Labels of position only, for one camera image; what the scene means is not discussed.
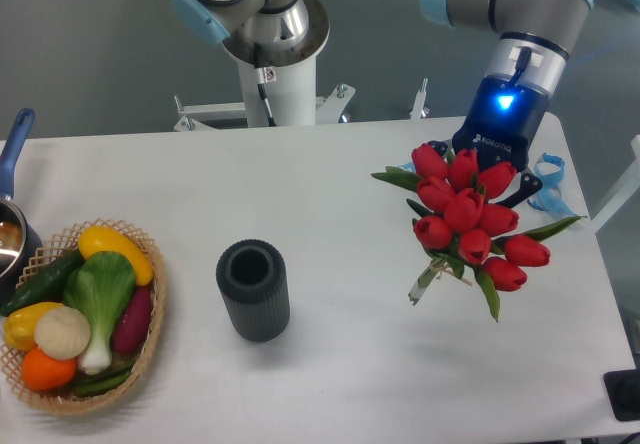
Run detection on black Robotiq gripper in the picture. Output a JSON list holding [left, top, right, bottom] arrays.
[[427, 77, 549, 209]]

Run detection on red tulip bouquet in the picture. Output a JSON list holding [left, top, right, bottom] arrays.
[[373, 143, 579, 319]]

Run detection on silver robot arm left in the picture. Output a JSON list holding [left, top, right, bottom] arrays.
[[171, 0, 355, 128]]

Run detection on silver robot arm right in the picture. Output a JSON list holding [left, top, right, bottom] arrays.
[[419, 0, 594, 207]]

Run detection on light blue ribbon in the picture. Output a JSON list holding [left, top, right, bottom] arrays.
[[527, 153, 586, 220]]

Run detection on dark grey ribbed vase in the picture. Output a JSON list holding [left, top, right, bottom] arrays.
[[216, 239, 290, 343]]

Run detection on black device at edge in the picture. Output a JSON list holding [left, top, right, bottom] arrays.
[[603, 369, 639, 422]]

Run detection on purple sweet potato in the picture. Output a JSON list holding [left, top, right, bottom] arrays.
[[112, 287, 152, 355]]

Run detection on green bok choy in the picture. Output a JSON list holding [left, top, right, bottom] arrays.
[[63, 251, 136, 375]]

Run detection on dark green cucumber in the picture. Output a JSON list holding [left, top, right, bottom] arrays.
[[1, 249, 84, 317]]

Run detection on green bean pods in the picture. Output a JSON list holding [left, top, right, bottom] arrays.
[[70, 360, 135, 398]]

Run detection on cream white garlic bun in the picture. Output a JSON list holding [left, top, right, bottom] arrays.
[[34, 306, 91, 360]]

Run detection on orange fruit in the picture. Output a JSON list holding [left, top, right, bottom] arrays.
[[21, 347, 77, 391]]

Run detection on yellow bell pepper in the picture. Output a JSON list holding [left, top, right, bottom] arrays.
[[3, 302, 63, 352]]

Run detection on white frame at right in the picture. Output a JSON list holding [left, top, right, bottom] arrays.
[[591, 135, 639, 233]]

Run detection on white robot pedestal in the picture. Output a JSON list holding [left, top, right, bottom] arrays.
[[173, 57, 356, 132]]

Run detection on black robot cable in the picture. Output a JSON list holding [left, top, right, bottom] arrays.
[[251, 42, 278, 127]]

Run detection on blue handled saucepan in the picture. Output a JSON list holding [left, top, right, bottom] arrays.
[[1, 108, 42, 305]]

